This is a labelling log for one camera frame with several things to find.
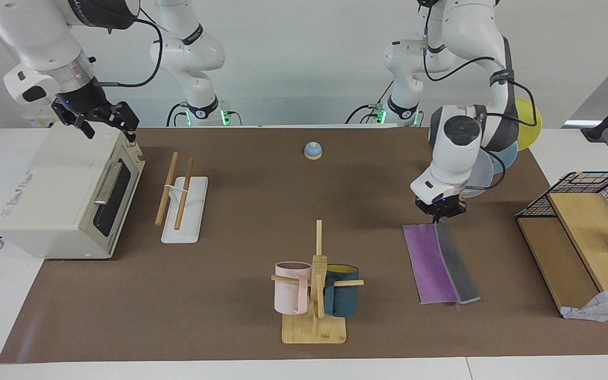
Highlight purple and grey towel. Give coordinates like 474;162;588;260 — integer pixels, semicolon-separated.
402;221;481;306

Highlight white towel rack wooden bars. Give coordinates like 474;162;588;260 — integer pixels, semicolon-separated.
155;152;209;244

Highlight white power strip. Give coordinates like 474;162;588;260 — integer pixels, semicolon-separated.
23;112;61;128

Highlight grey plate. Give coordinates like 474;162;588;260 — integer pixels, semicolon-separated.
465;150;495;198

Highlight white toaster oven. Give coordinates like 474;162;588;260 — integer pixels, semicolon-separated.
0;122;146;260

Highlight light blue plate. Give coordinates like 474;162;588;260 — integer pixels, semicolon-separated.
486;140;519;175

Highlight yellow plate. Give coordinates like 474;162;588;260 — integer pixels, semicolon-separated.
514;97;543;149

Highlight dark teal mug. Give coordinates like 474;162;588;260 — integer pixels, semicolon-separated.
324;264;360;318

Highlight wooden shelf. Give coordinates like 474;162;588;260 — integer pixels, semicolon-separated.
516;191;608;317

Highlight wooden mug tree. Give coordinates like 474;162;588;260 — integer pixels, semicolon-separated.
271;220;364;345

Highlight pink mug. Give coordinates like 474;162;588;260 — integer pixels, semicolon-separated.
274;262;312;316

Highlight white patterned cloth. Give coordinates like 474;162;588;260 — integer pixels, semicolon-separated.
562;285;608;322

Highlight brown table mat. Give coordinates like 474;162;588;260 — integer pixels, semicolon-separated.
0;127;608;364

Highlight black base cable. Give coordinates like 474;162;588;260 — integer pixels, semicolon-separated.
345;79;394;125
166;102;188;127

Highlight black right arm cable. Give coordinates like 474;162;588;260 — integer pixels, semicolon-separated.
96;5;164;88

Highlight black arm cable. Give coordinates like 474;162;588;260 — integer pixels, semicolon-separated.
422;0;540;189
96;5;164;88

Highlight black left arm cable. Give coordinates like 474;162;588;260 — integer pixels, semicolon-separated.
422;0;540;189

